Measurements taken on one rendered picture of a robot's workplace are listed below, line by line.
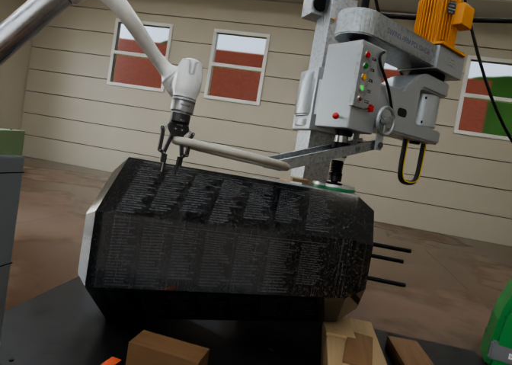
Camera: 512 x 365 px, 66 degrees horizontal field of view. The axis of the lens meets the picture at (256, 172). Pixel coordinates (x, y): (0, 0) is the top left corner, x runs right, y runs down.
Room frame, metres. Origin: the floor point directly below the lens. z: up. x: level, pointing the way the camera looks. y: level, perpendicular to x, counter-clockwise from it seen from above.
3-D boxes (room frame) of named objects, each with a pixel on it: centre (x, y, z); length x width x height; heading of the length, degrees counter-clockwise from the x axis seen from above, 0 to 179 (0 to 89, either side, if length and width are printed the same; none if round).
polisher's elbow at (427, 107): (2.42, -0.92, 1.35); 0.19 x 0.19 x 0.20
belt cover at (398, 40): (2.23, -0.68, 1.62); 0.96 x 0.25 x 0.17; 128
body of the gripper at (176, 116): (1.54, 0.32, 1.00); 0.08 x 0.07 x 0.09; 113
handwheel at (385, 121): (2.00, -0.57, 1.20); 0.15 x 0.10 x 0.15; 128
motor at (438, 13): (2.41, -0.93, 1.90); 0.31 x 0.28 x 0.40; 38
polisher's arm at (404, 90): (2.25, -0.72, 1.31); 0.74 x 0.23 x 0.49; 128
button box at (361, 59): (1.89, -0.41, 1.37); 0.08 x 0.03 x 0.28; 128
